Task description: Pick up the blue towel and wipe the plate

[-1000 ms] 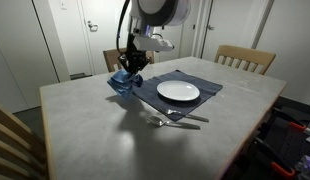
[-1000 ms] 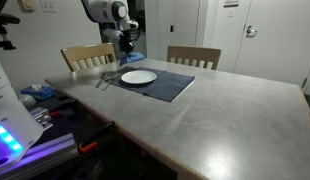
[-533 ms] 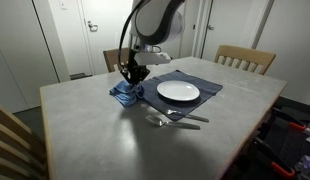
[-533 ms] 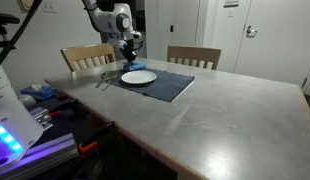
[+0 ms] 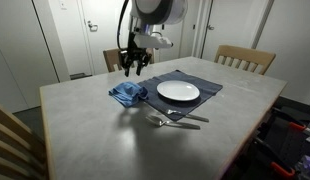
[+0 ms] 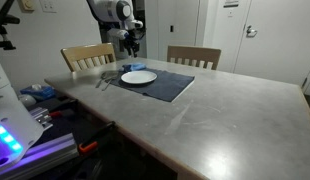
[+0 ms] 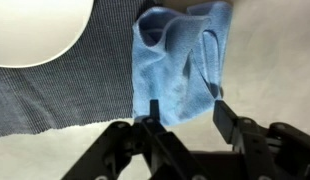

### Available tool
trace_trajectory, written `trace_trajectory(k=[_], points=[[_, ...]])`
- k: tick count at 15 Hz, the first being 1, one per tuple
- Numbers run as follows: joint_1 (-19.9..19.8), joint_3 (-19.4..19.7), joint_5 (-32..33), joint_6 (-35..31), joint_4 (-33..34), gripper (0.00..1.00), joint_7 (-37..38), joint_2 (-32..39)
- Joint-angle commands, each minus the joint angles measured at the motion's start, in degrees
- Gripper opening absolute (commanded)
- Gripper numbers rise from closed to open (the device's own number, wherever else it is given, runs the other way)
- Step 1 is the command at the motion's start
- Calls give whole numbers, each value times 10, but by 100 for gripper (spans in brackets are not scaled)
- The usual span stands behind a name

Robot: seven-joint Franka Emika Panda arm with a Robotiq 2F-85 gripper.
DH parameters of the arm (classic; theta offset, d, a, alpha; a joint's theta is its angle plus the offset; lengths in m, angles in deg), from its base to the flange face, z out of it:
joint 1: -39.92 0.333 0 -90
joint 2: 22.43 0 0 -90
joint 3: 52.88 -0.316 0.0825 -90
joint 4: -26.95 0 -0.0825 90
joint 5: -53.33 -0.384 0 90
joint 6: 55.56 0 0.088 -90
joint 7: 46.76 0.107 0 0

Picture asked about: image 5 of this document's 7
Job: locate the dark blue placemat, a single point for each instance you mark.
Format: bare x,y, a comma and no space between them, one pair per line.
210,87

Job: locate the small black door latch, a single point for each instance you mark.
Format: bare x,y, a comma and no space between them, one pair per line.
194,26

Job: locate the dark wooden slat-back chair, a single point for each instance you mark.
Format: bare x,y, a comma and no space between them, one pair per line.
111,58

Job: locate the blue cloth towel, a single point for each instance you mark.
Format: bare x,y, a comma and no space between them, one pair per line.
126,93

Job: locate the white round plate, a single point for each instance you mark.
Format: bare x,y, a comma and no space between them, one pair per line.
178,90

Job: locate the white wall light switch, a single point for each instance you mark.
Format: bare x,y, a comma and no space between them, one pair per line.
63,4

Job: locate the light wooden slat-back chair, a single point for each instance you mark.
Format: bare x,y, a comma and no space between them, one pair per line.
241,52

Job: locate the silver fork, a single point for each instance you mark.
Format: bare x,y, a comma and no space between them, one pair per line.
195,117

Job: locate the silver spoon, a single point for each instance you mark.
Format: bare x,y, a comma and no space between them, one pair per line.
181,125

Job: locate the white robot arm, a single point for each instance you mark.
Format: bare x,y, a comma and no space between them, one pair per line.
161,11

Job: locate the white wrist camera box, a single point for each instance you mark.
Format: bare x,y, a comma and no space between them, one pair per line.
151,40

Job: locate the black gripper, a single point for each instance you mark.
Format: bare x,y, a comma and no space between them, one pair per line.
136,55

